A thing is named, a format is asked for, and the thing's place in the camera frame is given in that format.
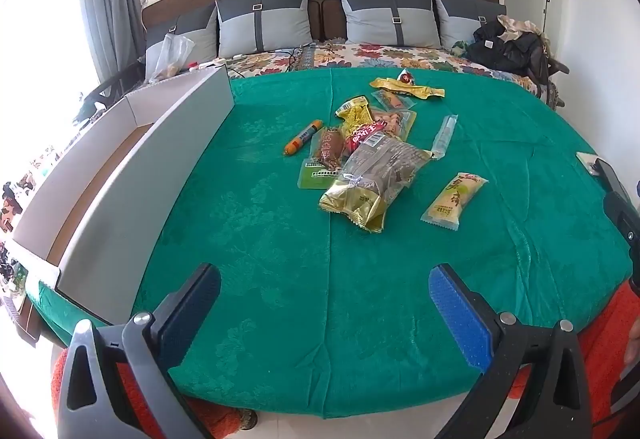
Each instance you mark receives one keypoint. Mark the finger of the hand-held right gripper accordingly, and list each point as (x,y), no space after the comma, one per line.
(620,214)

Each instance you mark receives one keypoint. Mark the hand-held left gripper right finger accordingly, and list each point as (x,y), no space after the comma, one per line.
(457,314)

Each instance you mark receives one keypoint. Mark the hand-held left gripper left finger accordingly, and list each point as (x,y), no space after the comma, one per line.
(192,314)

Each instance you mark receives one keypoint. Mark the yellow cake packet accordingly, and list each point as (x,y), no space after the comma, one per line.
(452,201)

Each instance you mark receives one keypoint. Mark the grey laptop lid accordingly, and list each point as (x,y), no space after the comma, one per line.
(150,199)

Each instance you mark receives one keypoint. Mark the large clear brown snack bag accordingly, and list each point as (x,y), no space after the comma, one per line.
(380,169)

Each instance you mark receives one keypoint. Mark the clear tube packet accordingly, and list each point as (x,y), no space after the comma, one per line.
(444,136)

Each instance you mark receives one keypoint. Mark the yellow-edged sausage pack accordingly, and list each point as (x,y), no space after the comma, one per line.
(397,121)

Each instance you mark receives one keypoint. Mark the orange sausage stick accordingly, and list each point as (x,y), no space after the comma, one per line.
(302,138)

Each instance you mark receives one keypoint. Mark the green-edged braised meat packet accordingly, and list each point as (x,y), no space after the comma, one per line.
(327,149)

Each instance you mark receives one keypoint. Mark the yellow noodle snack packet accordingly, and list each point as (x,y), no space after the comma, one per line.
(357,119)

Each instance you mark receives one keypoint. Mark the clear single sausage packet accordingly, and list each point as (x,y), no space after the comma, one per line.
(392,100)

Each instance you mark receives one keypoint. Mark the long golden snack packet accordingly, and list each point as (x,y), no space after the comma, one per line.
(400,86)

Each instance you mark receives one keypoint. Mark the small red white packet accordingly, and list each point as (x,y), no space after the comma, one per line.
(406,78)

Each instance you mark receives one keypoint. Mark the black smartphone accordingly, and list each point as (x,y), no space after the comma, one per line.
(610,176)

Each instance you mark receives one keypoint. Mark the beige smartphone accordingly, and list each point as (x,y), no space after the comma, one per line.
(586,161)

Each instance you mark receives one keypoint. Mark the green bedspread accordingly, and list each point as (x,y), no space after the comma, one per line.
(250,244)

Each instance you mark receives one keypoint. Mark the black clothes pile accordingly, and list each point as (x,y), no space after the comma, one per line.
(500,51)

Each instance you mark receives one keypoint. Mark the beige patterned cloth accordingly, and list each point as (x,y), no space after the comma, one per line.
(517,26)

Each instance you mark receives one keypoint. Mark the white power strip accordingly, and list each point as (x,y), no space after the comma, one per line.
(207,65)

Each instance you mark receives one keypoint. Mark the grey two-tone pillow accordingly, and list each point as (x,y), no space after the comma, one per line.
(385,19)
(460,21)
(192,31)
(265,26)

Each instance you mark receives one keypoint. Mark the clear plastic bag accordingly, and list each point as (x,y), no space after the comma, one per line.
(170,56)

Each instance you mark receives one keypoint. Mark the floral bed sheet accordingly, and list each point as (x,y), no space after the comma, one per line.
(360,55)

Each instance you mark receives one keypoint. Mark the black chair frame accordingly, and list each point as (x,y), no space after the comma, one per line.
(115,86)

